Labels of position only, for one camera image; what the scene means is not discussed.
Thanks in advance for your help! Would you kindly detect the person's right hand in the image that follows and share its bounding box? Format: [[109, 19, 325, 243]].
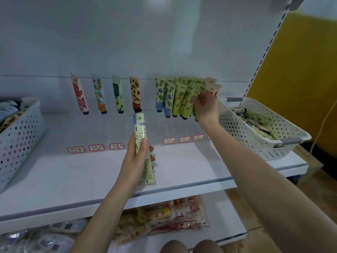
[[192, 92, 222, 130]]

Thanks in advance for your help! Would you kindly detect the person's left hand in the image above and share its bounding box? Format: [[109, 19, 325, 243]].
[[115, 134, 157, 198]]

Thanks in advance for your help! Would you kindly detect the white perforated plastic basket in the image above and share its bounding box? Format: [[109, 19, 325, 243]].
[[218, 97, 312, 161], [0, 99, 46, 193]]

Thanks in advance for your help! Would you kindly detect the yellow-green white-label hand cream tube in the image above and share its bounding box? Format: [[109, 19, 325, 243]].
[[133, 112, 157, 186]]

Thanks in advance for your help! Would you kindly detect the pile of green hand cream tubes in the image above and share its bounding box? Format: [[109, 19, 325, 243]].
[[232, 107, 282, 148]]

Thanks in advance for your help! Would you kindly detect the white metal shelf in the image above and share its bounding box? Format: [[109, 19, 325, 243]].
[[0, 0, 311, 253]]

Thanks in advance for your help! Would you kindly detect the row of hand cream tubes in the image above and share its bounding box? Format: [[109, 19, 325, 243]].
[[71, 73, 222, 120]]

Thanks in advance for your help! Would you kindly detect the pile of pale hand cream tubes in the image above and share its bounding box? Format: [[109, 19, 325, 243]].
[[0, 100, 27, 130]]

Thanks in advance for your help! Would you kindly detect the person's left forearm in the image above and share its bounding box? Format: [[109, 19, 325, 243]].
[[68, 186, 143, 253]]

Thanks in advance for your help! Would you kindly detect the person's right forearm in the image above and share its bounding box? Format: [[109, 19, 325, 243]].
[[203, 124, 337, 253]]

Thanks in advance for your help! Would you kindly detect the person's left leg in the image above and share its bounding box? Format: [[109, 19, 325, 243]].
[[159, 240, 193, 253]]

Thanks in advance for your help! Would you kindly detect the person's leg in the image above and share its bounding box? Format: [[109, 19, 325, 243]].
[[159, 240, 193, 253], [192, 239, 224, 253]]

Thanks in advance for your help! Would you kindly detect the person's right leg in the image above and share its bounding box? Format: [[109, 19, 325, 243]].
[[192, 239, 224, 253]]

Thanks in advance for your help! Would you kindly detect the pile of snack packets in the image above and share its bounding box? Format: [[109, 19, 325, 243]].
[[0, 195, 210, 253]]

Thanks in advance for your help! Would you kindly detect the clear divider tray with labels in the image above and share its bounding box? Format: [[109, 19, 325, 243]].
[[67, 133, 207, 154]]

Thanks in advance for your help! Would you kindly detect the small brown cardboard box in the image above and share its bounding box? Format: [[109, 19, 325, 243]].
[[295, 147, 324, 177]]

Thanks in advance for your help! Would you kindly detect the white hanging cable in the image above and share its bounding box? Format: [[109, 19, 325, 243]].
[[311, 100, 337, 156]]

